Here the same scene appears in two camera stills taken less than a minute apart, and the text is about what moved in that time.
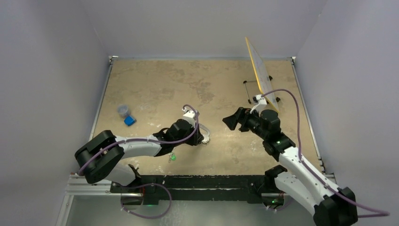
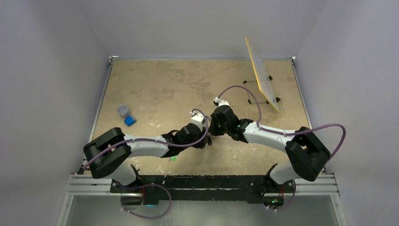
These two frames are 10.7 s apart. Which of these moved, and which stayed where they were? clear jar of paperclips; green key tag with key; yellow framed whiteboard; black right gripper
Moved: black right gripper
Stayed: green key tag with key; clear jar of paperclips; yellow framed whiteboard
